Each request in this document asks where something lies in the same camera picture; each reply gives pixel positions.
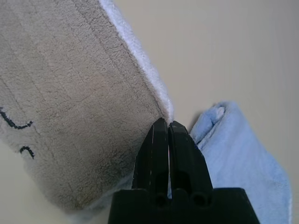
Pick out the beige towel with white trim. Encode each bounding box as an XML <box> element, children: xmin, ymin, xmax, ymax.
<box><xmin>0</xmin><ymin>0</ymin><xmax>175</xmax><ymax>224</ymax></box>

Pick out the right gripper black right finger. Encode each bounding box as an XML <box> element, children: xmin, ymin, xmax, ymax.
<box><xmin>168</xmin><ymin>120</ymin><xmax>214</xmax><ymax>199</ymax></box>

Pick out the light blue folded towel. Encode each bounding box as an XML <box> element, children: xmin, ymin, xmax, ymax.
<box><xmin>190</xmin><ymin>100</ymin><xmax>294</xmax><ymax>224</ymax></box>

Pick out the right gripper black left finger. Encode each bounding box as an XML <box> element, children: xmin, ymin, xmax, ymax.
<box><xmin>132</xmin><ymin>117</ymin><xmax>170</xmax><ymax>195</ymax></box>

